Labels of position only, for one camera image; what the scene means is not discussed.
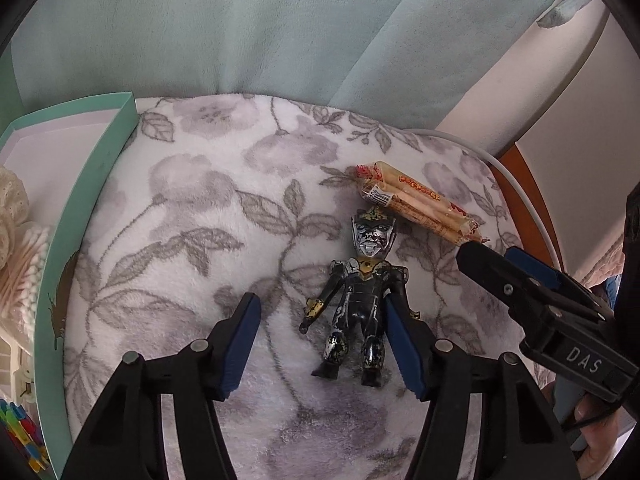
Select black silver action figure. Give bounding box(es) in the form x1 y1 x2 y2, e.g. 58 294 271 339
298 206 409 388

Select person's right hand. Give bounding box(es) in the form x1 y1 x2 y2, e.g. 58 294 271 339
574 394 623 479

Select quilted lace headboard cover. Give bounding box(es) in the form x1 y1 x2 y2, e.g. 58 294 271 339
582 245 625 288

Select floral fleece blanket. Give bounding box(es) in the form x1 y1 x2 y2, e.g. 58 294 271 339
64 94 524 479

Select snack stick packet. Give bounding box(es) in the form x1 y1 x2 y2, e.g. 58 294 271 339
355 160 487 246

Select cream hair claw clip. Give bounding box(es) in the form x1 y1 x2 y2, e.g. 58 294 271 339
0 334 36 404

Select bag of cotton swabs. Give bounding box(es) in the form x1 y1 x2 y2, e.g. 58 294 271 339
1 222 50 352

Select mint green curtain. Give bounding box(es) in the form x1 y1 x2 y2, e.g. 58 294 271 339
10 0 590 128

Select teal shallow cardboard box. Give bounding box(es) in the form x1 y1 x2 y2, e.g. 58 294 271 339
1 92 138 478

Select cream lace cloth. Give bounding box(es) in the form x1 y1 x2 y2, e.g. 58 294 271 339
0 166 29 269

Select wooden bed frame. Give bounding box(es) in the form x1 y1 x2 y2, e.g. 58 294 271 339
488 144 566 271

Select white charging cable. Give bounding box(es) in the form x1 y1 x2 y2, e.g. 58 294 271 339
414 128 564 271

